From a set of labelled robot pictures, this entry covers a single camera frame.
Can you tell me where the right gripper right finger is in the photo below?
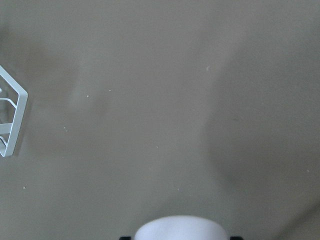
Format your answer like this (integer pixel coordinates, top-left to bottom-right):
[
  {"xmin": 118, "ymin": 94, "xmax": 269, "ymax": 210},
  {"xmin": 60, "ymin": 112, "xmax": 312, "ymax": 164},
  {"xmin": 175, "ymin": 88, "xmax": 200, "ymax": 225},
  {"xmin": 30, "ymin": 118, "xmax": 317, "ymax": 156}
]
[{"xmin": 229, "ymin": 236, "xmax": 243, "ymax": 240}]

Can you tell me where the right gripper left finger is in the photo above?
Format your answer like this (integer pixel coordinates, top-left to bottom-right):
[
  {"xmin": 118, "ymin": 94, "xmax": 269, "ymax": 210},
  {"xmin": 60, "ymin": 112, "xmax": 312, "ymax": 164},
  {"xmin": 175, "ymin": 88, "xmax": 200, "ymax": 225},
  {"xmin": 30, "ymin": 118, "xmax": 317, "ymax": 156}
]
[{"xmin": 119, "ymin": 236, "xmax": 131, "ymax": 240}]

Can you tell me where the pink plastic cup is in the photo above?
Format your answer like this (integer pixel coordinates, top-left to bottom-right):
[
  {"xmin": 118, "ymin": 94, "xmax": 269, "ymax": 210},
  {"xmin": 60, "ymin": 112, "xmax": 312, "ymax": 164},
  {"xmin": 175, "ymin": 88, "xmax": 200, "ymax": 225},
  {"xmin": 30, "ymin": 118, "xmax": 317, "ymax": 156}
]
[{"xmin": 134, "ymin": 215, "xmax": 230, "ymax": 240}]

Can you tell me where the white wire cup rack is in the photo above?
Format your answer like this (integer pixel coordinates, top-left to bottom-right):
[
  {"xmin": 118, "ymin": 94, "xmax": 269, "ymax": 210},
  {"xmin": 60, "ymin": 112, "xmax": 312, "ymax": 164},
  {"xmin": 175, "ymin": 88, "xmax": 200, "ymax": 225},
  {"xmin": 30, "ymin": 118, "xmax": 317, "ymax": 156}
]
[{"xmin": 0, "ymin": 66, "xmax": 28, "ymax": 158}]

